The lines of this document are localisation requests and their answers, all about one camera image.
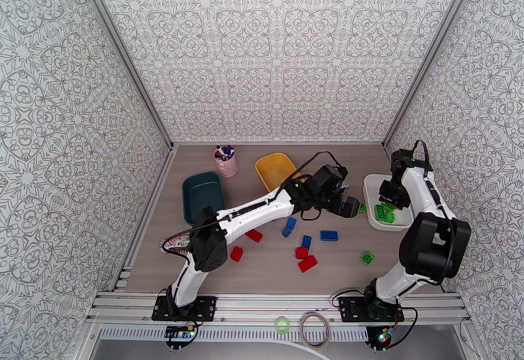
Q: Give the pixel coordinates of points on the purple capped marker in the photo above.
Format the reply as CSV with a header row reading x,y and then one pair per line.
x,y
226,149

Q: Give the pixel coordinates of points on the long blue lego brick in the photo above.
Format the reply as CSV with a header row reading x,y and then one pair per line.
x,y
329,235

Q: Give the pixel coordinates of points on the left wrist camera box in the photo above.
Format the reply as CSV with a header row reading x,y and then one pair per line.
x,y
333,179

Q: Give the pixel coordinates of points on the yellow plastic container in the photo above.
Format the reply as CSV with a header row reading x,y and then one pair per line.
x,y
274,168

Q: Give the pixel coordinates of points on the red capped marker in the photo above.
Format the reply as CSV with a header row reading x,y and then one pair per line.
x,y
218,154

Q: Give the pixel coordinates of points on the white plastic container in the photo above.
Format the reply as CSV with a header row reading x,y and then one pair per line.
x,y
370,191

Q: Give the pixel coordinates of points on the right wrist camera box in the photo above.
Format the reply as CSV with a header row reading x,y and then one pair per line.
x,y
401,159

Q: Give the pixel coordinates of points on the small circuit board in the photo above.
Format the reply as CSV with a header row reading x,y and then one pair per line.
x,y
384,336
179,333

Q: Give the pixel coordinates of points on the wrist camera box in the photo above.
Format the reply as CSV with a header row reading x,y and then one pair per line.
x,y
333,179
401,159

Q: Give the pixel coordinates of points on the long red lego brick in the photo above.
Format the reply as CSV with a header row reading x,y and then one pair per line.
x,y
255,236
308,264

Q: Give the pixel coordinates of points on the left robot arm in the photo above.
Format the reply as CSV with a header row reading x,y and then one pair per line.
x,y
254,211

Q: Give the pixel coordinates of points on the right small circuit board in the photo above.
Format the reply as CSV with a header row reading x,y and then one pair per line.
x,y
384,336

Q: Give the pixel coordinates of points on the teal plastic container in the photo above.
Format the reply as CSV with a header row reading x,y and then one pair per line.
x,y
202,195

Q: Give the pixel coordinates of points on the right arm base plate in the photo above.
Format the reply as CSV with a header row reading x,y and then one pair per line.
x,y
350,309

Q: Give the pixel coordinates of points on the left small circuit board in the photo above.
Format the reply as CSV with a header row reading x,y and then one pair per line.
x,y
179,333

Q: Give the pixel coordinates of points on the pink pen cup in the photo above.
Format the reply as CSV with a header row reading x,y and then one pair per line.
x,y
227,167

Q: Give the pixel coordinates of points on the aluminium mounting rail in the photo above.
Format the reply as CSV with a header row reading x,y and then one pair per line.
x,y
270,303

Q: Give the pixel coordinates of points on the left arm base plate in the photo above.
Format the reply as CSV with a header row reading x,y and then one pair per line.
x,y
204,307

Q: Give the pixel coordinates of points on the aluminium frame post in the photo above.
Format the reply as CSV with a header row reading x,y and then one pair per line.
x,y
126,56
432,56

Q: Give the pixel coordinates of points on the perforated metal strip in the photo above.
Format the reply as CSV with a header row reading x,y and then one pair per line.
x,y
245,333

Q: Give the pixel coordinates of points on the long green lego brick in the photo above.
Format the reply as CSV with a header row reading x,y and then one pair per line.
x,y
385,216
380,208

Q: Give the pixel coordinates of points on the flag patterned paper item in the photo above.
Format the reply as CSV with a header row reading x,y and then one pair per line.
x,y
174,245

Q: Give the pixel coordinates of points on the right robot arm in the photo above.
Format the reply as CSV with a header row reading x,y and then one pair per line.
x,y
421,195

